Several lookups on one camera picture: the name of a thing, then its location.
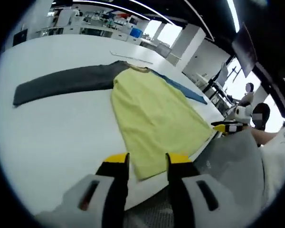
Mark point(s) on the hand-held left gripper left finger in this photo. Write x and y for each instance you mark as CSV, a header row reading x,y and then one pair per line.
x,y
116,190

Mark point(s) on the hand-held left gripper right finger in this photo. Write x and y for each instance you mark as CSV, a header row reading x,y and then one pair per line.
x,y
180,190

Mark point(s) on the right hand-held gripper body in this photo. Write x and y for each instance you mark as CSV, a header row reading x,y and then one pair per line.
x,y
243,114

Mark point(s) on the yellow long-sleeved garment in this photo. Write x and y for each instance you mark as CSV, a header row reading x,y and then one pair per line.
x,y
154,111

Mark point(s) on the thin white template outline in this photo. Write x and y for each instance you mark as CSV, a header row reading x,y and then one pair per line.
x,y
130,57

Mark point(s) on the black metal stand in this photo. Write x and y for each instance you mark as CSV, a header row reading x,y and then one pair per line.
x,y
218,95

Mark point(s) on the grey mesh seat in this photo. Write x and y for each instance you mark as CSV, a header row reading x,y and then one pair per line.
x,y
152,211

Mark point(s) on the person's white printed shirt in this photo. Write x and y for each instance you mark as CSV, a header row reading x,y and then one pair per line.
x,y
280,161

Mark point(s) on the black hanging monitor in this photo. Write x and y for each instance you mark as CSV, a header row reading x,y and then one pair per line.
x,y
244,50

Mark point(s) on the white square pillar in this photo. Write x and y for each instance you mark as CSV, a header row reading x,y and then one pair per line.
x,y
187,45

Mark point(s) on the ceiling light strip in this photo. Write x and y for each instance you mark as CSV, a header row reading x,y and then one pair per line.
x,y
234,14

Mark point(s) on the blue container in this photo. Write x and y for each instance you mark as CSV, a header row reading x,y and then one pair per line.
x,y
135,33

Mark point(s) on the white lab workbench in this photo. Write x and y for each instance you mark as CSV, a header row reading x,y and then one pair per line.
x,y
90,28

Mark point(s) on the black box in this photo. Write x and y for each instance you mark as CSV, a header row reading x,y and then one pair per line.
x,y
20,38

